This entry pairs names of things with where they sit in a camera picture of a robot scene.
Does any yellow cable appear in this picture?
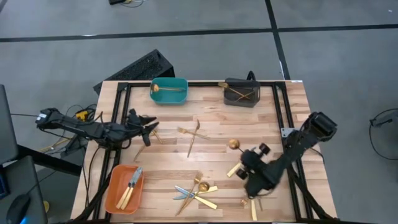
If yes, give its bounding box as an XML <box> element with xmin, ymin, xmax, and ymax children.
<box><xmin>39</xmin><ymin>136</ymin><xmax>74</xmax><ymax>153</ymax></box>

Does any black perforated box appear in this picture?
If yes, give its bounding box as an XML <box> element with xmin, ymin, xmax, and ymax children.
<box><xmin>93</xmin><ymin>49</ymin><xmax>176</xmax><ymax>94</ymax></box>

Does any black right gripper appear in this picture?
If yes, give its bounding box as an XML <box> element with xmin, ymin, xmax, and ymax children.
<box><xmin>235</xmin><ymin>142</ymin><xmax>272</xmax><ymax>181</ymax></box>

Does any teal plastic bin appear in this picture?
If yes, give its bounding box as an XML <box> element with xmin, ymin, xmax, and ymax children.
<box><xmin>149</xmin><ymin>77</ymin><xmax>189</xmax><ymax>106</ymax></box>

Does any thin black floor cable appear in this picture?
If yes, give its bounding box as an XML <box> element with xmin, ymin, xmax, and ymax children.
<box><xmin>11</xmin><ymin>112</ymin><xmax>41</xmax><ymax>119</ymax></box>

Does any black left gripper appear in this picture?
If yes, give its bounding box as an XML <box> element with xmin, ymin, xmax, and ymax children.
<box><xmin>123</xmin><ymin>108</ymin><xmax>160</xmax><ymax>147</ymax></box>

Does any grey plastic bin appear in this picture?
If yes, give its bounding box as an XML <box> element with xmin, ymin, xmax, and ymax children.
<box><xmin>223</xmin><ymin>77</ymin><xmax>261</xmax><ymax>108</ymax></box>

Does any yellow cable connector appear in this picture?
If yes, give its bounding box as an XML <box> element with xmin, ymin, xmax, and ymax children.
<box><xmin>75</xmin><ymin>109</ymin><xmax>90</xmax><ymax>121</ymax></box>

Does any black device with cables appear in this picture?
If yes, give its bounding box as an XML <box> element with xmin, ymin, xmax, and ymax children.
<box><xmin>108</xmin><ymin>0</ymin><xmax>146</xmax><ymax>7</ymax></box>

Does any orange plastic bin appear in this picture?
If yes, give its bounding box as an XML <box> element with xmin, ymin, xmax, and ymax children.
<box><xmin>104</xmin><ymin>164</ymin><xmax>146</xmax><ymax>215</ymax></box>

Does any black computer mouse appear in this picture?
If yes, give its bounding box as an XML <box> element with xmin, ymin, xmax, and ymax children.
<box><xmin>6</xmin><ymin>193</ymin><xmax>32</xmax><ymax>224</ymax></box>

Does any dark grey desk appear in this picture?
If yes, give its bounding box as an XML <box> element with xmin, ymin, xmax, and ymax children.
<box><xmin>0</xmin><ymin>155</ymin><xmax>47</xmax><ymax>224</ymax></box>

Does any grey monitor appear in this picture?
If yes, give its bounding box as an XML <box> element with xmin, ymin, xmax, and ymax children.
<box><xmin>0</xmin><ymin>83</ymin><xmax>19</xmax><ymax>164</ymax></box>

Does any black desk bar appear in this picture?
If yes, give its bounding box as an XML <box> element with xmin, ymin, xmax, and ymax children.
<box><xmin>15</xmin><ymin>144</ymin><xmax>83</xmax><ymax>177</ymax></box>

